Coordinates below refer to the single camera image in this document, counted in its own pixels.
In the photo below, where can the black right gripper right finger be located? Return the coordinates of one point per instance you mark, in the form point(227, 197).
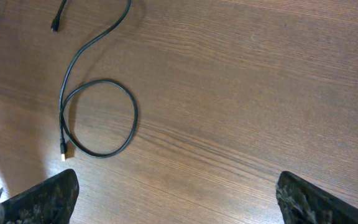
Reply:
point(302, 202)

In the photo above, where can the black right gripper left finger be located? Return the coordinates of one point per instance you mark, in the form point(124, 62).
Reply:
point(49, 202)

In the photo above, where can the black cable small plug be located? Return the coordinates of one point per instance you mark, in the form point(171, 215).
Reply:
point(56, 21)

